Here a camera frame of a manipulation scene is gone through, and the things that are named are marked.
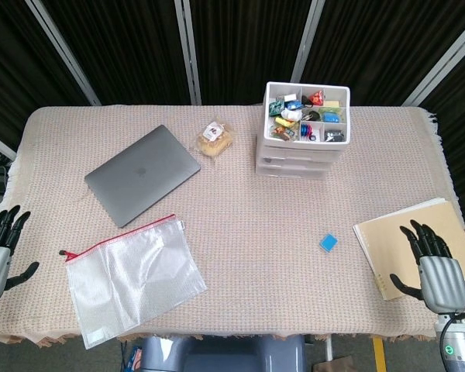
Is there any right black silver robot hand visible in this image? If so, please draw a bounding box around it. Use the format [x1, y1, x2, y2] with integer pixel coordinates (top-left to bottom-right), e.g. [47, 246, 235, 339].
[389, 219, 465, 313]

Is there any blue white eraser block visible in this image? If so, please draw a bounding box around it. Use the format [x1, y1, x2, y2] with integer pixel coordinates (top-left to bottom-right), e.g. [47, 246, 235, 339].
[319, 232, 340, 253]

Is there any brown cardboard box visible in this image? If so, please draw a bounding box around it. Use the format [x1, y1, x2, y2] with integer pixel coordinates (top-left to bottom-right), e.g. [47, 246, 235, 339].
[312, 355, 356, 372]

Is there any clear mesh pouch red zipper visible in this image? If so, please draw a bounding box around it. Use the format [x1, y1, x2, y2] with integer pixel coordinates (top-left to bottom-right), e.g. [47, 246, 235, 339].
[58, 213, 208, 350]

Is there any blue printed packet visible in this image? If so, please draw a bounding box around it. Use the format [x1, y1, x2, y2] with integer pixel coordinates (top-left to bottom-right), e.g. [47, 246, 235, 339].
[126, 339, 144, 372]

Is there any grey closed laptop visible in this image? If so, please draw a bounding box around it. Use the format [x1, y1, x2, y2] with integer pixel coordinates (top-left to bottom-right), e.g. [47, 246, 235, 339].
[84, 124, 202, 229]

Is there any green patterned packet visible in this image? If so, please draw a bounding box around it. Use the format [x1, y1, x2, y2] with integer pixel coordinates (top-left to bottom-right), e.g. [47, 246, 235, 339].
[319, 108, 346, 123]

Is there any beige woven tablecloth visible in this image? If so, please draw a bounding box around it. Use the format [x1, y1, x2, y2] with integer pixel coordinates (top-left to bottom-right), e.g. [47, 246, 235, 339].
[0, 103, 465, 348]

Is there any brown snack packet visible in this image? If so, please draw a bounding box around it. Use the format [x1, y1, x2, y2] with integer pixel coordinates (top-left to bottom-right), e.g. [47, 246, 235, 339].
[270, 126, 295, 140]

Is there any grey-blue robot torso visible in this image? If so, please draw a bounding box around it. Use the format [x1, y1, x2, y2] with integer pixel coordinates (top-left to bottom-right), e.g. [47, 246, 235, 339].
[139, 335, 307, 372]

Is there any bagged bread in clear wrapper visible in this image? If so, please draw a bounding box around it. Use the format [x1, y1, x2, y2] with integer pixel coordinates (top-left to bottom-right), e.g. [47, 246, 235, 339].
[195, 115, 237, 158]

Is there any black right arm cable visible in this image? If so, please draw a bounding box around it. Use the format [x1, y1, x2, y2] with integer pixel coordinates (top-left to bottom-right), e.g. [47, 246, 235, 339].
[438, 312, 465, 372]

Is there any grey partition frame post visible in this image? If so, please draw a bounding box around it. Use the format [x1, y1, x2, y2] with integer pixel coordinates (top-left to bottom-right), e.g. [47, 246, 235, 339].
[25, 0, 102, 106]
[174, 0, 202, 105]
[0, 129, 19, 162]
[401, 17, 465, 108]
[290, 0, 326, 105]

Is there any clear plastic drawer with handle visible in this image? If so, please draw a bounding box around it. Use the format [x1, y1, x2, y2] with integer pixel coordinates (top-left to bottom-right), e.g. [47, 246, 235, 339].
[257, 141, 344, 160]

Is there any white drawer organizer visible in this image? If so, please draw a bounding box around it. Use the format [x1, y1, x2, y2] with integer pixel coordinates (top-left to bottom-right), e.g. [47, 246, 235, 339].
[255, 81, 352, 181]

